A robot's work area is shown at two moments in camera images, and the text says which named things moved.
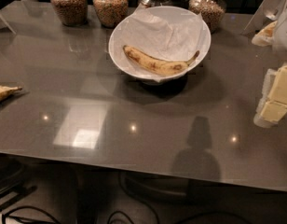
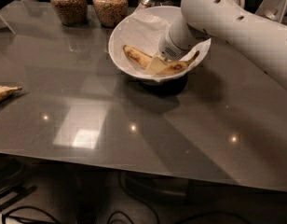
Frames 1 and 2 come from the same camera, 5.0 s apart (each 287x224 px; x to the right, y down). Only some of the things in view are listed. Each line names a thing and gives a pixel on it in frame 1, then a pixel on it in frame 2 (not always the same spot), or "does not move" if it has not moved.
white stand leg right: [273, 7] does not move
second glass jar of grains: [110, 4] does not move
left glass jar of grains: [71, 4] does not move
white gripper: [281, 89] -> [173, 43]
